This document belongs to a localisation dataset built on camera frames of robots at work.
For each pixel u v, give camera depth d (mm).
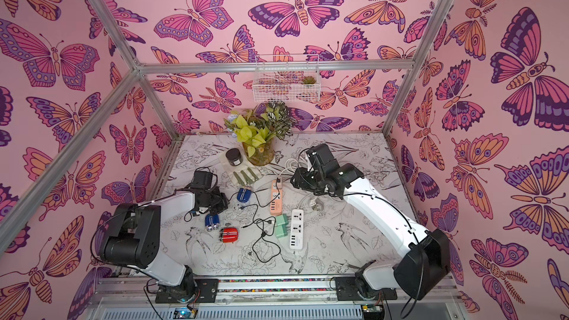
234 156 1040
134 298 736
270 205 913
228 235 834
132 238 459
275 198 922
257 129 903
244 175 1030
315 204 920
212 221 872
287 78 955
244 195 945
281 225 861
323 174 572
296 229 852
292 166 1050
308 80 923
